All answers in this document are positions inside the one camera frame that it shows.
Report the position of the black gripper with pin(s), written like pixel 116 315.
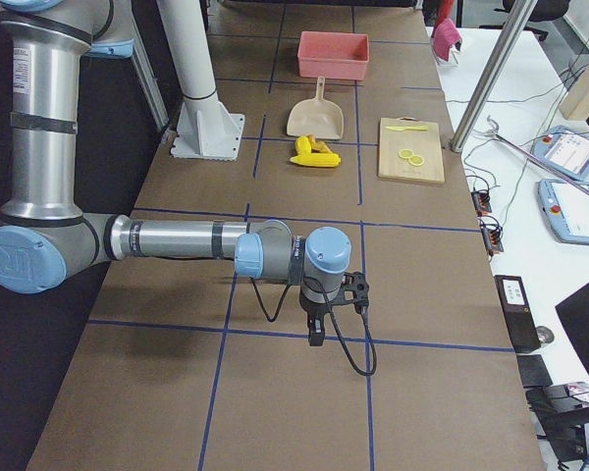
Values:
pixel 313 311

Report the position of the yellow toy corn cob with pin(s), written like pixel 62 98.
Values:
pixel 317 160

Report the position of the tan toy ginger root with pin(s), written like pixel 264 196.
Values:
pixel 318 147

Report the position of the yellow toy potato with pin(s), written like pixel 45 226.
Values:
pixel 303 145

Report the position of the beige plastic dustpan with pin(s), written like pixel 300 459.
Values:
pixel 317 116

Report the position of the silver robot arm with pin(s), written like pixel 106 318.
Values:
pixel 46 238

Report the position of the pink plastic bin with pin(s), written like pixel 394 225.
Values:
pixel 333 55

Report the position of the lemon slice near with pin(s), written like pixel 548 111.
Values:
pixel 416 160

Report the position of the lemon slice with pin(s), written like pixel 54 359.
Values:
pixel 416 160
pixel 405 153

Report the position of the orange connector block near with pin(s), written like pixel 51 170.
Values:
pixel 492 234

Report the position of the orange connector block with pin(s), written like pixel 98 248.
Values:
pixel 492 234
pixel 481 201

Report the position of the lemon slice far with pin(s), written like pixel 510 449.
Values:
pixel 405 153

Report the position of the black box with label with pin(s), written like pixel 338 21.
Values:
pixel 517 313

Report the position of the orange connector block far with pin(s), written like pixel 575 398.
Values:
pixel 481 201

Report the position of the bamboo cutting board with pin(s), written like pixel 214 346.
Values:
pixel 427 144

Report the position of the yellow-green plastic knife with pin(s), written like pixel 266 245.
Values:
pixel 406 128

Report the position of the teach pendant near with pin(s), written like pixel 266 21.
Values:
pixel 566 210

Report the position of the teach pendant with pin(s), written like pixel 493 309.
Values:
pixel 565 150
pixel 566 210

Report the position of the teach pendant far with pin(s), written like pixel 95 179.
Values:
pixel 565 150

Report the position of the pink cloth on stand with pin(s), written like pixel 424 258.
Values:
pixel 446 42

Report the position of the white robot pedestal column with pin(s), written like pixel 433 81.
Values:
pixel 205 128

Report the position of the aluminium frame post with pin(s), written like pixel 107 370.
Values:
pixel 518 17

